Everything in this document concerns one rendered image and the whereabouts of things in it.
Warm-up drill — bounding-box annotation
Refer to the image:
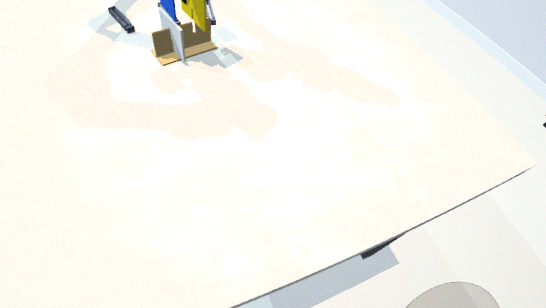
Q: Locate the yellow board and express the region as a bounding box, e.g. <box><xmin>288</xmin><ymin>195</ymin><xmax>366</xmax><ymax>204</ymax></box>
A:
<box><xmin>181</xmin><ymin>0</ymin><xmax>207</xmax><ymax>32</ymax></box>

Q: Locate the tan notched board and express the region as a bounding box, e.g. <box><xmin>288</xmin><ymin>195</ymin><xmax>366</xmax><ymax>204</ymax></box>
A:
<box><xmin>151</xmin><ymin>17</ymin><xmax>218</xmax><ymax>66</ymax></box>

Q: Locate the blue flat board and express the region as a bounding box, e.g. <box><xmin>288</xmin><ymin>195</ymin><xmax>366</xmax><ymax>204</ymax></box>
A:
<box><xmin>160</xmin><ymin>0</ymin><xmax>177</xmax><ymax>22</ymax></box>

